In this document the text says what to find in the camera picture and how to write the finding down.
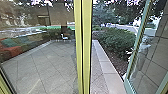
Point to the dark outdoor patio chair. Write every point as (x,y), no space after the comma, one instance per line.
(65,36)

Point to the green hedge shrubs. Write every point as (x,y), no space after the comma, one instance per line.
(116,41)

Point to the red green outdoor bench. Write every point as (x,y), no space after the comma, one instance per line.
(16,46)

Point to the green glass door frame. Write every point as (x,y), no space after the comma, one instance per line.
(83,43)

